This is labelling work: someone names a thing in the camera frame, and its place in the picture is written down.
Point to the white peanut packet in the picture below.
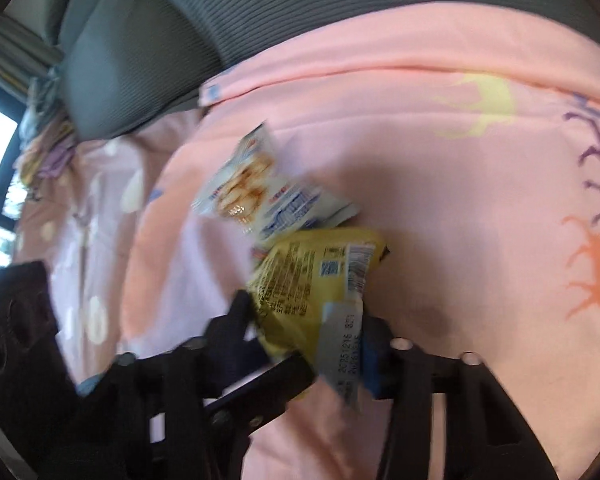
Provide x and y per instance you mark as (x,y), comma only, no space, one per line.
(260,185)

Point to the lilac spotted sheet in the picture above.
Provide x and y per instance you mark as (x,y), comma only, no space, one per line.
(80,220)

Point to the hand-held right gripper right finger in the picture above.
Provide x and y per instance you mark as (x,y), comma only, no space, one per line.
(375,365)

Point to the pile of folded clothes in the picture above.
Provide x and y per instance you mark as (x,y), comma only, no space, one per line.
(45,140)

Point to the grey sofa cushions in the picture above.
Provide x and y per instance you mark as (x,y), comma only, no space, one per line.
(120,60)

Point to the grey ribbed cushion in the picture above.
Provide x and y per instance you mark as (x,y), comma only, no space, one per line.
(305,0)

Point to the yellow barcode packet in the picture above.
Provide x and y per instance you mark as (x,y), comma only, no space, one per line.
(305,280)

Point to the pink deer-print blanket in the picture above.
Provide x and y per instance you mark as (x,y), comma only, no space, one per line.
(455,185)

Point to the grey curtain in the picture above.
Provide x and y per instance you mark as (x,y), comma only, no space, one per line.
(20,45)

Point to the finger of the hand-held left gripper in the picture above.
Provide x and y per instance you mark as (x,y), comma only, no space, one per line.
(265,385)

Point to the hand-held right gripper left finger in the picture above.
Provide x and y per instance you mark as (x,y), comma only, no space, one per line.
(237,315)

